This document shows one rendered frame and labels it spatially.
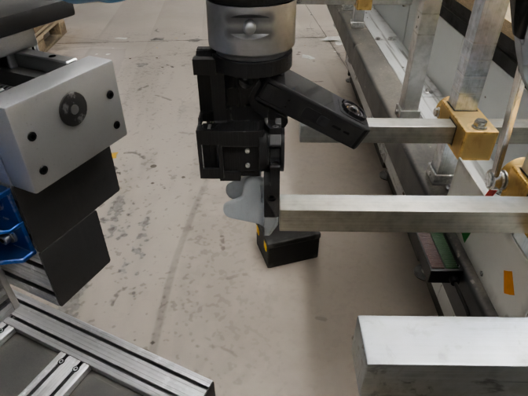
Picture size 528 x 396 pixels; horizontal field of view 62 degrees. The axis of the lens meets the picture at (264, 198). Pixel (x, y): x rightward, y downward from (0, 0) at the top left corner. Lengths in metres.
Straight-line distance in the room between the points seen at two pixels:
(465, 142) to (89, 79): 0.53
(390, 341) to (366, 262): 1.44
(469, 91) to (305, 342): 0.91
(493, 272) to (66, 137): 0.53
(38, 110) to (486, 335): 0.39
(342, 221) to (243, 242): 1.25
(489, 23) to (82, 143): 0.57
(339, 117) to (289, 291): 1.18
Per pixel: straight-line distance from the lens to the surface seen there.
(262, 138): 0.41
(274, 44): 0.38
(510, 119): 0.53
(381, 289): 1.61
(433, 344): 0.25
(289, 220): 0.49
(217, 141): 0.41
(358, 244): 1.75
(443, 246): 0.72
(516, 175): 0.60
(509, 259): 0.62
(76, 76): 0.48
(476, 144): 0.74
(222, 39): 0.38
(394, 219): 0.50
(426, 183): 0.85
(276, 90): 0.40
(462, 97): 0.78
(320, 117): 0.41
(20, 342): 1.31
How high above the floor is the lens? 1.15
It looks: 36 degrees down
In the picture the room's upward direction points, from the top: straight up
